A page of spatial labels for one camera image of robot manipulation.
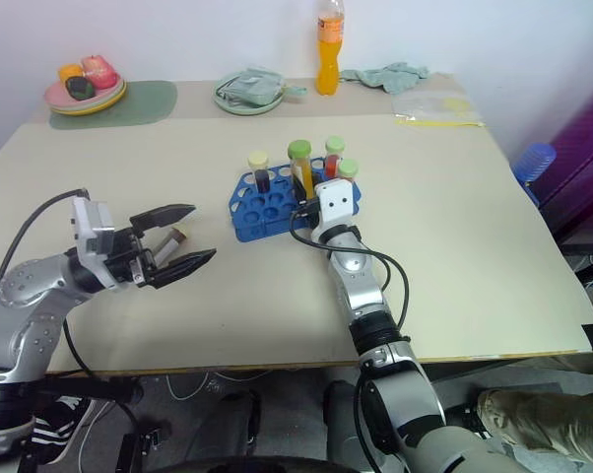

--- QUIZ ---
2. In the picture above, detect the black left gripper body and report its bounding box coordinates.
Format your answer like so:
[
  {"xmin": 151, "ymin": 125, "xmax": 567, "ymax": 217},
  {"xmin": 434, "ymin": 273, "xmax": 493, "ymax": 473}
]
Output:
[{"xmin": 102, "ymin": 227, "xmax": 159, "ymax": 293}]

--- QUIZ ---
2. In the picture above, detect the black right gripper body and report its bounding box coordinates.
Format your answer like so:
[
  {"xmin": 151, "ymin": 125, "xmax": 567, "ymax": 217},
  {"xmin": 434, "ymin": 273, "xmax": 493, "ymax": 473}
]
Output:
[{"xmin": 294, "ymin": 196, "xmax": 322, "ymax": 225}]

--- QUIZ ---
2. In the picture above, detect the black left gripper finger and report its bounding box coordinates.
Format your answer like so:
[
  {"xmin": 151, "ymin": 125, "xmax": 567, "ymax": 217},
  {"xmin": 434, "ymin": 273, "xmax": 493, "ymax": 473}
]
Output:
[
  {"xmin": 129, "ymin": 202, "xmax": 198, "ymax": 234},
  {"xmin": 148, "ymin": 248, "xmax": 218, "ymax": 291}
]

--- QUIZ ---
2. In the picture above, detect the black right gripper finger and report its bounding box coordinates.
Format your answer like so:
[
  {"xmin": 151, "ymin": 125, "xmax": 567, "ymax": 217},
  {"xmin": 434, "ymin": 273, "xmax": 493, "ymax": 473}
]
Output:
[{"xmin": 291, "ymin": 161, "xmax": 309, "ymax": 203}]

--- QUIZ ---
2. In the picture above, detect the green capped yellow liquid tube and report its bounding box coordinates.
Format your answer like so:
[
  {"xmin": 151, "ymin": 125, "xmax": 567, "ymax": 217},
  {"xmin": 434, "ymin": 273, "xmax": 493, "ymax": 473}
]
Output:
[{"xmin": 287, "ymin": 139, "xmax": 316, "ymax": 199}]

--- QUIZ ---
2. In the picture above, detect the brown capped test tube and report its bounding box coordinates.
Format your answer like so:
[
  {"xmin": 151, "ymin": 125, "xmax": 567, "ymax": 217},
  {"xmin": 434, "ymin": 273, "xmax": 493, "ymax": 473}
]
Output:
[{"xmin": 155, "ymin": 224, "xmax": 189, "ymax": 268}]

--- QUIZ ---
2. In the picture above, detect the blue test tube rack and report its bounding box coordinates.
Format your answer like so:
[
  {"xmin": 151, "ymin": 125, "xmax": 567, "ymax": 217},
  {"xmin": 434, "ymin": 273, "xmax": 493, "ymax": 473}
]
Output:
[{"xmin": 227, "ymin": 157, "xmax": 363, "ymax": 244}]

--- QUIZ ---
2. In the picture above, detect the yellow capped dark liquid tube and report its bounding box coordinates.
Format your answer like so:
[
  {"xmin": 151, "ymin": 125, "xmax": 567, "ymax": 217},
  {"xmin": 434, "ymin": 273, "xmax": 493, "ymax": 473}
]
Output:
[{"xmin": 246, "ymin": 151, "xmax": 274, "ymax": 195}]

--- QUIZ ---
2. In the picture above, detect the green capped red liquid tube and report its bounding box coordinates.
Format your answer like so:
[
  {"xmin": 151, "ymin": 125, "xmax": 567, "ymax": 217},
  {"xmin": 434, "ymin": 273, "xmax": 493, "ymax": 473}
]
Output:
[{"xmin": 323, "ymin": 136, "xmax": 348, "ymax": 180}]

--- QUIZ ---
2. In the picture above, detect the small green capped tube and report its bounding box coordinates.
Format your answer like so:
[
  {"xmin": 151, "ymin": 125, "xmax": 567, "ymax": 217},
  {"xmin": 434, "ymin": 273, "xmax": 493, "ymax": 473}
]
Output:
[{"xmin": 337, "ymin": 158, "xmax": 361, "ymax": 184}]

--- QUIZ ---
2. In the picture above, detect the light green plate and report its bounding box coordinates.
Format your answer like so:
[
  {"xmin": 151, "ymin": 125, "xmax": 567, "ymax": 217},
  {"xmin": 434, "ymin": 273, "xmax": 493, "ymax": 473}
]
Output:
[{"xmin": 213, "ymin": 71, "xmax": 286, "ymax": 117}]

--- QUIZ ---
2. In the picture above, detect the green fabric pouch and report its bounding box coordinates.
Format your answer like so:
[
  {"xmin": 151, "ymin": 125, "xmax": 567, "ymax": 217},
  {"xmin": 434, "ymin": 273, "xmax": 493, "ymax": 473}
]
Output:
[{"xmin": 216, "ymin": 67, "xmax": 308, "ymax": 107}]

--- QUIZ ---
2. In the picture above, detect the green placemat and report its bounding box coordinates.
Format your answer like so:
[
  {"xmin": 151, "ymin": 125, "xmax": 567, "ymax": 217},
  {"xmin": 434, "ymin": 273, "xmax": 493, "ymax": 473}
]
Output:
[{"xmin": 48, "ymin": 79, "xmax": 179, "ymax": 131}]

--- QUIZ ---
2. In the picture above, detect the orange juice bottle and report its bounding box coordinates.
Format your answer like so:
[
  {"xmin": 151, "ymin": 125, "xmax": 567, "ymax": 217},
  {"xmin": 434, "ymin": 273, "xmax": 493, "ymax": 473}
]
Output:
[{"xmin": 315, "ymin": 0, "xmax": 346, "ymax": 97}]

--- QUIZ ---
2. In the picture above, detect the stack of pastel plates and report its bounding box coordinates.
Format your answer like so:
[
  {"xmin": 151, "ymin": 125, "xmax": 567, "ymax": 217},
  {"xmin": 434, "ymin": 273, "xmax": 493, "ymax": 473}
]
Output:
[{"xmin": 42, "ymin": 73, "xmax": 129, "ymax": 118}]

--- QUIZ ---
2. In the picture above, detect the crumpled green cloth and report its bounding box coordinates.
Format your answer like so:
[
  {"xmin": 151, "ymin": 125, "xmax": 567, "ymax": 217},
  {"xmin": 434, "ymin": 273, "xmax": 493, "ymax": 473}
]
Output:
[{"xmin": 340, "ymin": 61, "xmax": 431, "ymax": 97}]

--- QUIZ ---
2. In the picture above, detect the clear zip plastic bag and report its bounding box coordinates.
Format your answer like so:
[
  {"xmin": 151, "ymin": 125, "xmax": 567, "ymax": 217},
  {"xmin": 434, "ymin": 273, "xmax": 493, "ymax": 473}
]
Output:
[{"xmin": 391, "ymin": 90, "xmax": 487, "ymax": 130}]

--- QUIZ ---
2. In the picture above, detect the black toy fruit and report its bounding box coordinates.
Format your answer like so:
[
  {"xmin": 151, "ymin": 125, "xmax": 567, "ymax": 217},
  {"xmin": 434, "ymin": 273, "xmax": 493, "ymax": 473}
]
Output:
[{"xmin": 64, "ymin": 75, "xmax": 98, "ymax": 101}]

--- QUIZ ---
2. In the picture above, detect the red toy apple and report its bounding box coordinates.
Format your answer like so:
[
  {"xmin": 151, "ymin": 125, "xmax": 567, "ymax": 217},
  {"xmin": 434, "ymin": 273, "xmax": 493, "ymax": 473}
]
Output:
[{"xmin": 80, "ymin": 54, "xmax": 118, "ymax": 91}]

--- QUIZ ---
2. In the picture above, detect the orange toy fruit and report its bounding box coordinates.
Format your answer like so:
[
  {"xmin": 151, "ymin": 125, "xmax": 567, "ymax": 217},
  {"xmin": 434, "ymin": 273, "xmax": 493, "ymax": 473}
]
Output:
[{"xmin": 57, "ymin": 63, "xmax": 85, "ymax": 85}]

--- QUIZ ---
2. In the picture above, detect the black white striped sneaker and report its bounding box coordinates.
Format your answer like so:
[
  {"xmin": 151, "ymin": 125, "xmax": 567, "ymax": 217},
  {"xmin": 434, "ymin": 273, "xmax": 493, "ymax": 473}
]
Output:
[{"xmin": 29, "ymin": 392, "xmax": 101, "ymax": 465}]

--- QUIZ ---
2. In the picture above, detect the dark rounded shape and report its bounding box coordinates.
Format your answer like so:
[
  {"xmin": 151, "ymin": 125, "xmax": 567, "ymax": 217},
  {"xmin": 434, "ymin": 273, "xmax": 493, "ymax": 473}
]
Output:
[{"xmin": 322, "ymin": 377, "xmax": 367, "ymax": 465}]

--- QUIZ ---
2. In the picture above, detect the blue water jug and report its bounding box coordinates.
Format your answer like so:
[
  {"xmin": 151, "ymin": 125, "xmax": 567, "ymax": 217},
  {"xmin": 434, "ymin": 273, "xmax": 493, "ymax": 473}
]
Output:
[{"xmin": 511, "ymin": 142, "xmax": 559, "ymax": 209}]

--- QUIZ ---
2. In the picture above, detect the purple panel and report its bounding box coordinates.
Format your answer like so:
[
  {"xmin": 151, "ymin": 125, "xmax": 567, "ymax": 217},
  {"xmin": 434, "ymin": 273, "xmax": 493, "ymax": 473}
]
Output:
[{"xmin": 536, "ymin": 81, "xmax": 593, "ymax": 247}]

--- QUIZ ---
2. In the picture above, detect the person's camouflage trouser leg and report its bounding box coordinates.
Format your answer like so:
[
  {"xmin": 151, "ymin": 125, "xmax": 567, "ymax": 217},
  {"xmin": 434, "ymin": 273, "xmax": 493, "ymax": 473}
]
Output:
[{"xmin": 475, "ymin": 387, "xmax": 593, "ymax": 470}]

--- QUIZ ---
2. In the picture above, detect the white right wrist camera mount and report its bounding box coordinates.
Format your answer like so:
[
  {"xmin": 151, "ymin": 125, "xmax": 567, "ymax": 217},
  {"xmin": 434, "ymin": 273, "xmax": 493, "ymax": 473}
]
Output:
[{"xmin": 309, "ymin": 178, "xmax": 360, "ymax": 234}]

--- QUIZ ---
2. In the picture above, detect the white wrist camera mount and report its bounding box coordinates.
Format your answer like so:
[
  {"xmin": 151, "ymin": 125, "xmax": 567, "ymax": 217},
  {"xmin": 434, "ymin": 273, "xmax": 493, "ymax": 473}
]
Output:
[
  {"xmin": 309, "ymin": 178, "xmax": 360, "ymax": 234},
  {"xmin": 70, "ymin": 196, "xmax": 117, "ymax": 268}
]

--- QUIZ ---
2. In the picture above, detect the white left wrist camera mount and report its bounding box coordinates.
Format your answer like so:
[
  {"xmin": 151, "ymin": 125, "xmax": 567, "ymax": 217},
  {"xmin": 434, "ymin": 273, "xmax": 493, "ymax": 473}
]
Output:
[{"xmin": 70, "ymin": 196, "xmax": 117, "ymax": 268}]

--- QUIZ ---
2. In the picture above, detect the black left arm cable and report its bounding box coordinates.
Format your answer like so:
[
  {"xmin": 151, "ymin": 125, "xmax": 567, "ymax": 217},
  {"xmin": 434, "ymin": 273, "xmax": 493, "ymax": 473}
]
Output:
[{"xmin": 0, "ymin": 187, "xmax": 90, "ymax": 309}]

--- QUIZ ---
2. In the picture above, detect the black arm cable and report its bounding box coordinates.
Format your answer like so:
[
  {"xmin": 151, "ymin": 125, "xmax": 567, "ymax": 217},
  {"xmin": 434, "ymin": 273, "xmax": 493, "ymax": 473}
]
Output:
[
  {"xmin": 289, "ymin": 210, "xmax": 410, "ymax": 342},
  {"xmin": 0, "ymin": 187, "xmax": 90, "ymax": 309}
]

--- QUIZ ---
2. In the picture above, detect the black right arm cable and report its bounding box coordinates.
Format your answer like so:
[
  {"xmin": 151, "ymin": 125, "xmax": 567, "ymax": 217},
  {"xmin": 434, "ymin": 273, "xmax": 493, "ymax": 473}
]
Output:
[{"xmin": 289, "ymin": 210, "xmax": 410, "ymax": 342}]

